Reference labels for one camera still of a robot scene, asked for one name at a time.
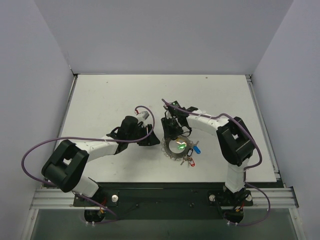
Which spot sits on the black key tag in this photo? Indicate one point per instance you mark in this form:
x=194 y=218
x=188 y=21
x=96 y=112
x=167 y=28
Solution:
x=190 y=152

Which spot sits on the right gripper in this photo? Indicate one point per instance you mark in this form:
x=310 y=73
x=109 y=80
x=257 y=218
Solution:
x=171 y=124

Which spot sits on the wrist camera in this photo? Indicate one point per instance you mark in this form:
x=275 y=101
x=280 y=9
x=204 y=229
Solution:
x=142 y=116
x=175 y=106

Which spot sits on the blue key tag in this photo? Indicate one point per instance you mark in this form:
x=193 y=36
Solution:
x=196 y=149

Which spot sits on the aluminium rail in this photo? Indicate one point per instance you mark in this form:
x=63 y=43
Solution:
x=277 y=198

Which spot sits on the green key tag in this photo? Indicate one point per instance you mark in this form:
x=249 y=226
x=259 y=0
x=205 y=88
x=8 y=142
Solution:
x=182 y=146

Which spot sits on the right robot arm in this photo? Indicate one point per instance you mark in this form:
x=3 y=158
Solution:
x=235 y=141

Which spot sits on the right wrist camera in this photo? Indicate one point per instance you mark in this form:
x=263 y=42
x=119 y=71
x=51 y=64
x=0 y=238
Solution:
x=175 y=106

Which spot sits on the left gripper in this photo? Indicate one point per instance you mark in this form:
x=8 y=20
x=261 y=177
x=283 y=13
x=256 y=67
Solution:
x=144 y=135

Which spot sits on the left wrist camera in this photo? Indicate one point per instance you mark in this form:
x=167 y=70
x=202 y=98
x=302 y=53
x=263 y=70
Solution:
x=142 y=116

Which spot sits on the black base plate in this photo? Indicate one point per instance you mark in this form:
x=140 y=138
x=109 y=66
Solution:
x=166 y=211

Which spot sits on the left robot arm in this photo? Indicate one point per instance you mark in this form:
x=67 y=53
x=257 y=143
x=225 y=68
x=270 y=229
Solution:
x=66 y=165

